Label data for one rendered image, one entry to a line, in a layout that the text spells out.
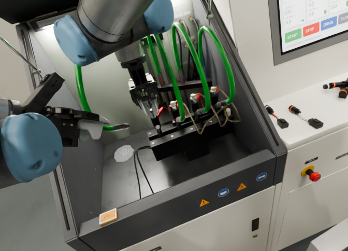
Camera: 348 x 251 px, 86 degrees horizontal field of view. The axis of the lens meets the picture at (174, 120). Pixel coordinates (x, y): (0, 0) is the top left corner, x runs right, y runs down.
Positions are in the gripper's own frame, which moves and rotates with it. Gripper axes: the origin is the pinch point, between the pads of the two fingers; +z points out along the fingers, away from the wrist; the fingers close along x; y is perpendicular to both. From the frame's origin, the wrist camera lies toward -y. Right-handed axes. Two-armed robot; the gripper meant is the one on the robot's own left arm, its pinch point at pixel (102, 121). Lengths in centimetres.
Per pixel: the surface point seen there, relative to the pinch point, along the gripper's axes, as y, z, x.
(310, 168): 18, 52, 46
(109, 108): -14.2, 27.7, -31.9
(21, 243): 76, 44, -166
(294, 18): -34, 41, 49
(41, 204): 51, 64, -181
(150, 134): 1.2, 27.2, -6.2
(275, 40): -28, 40, 42
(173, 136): 3.0, 28.6, 3.8
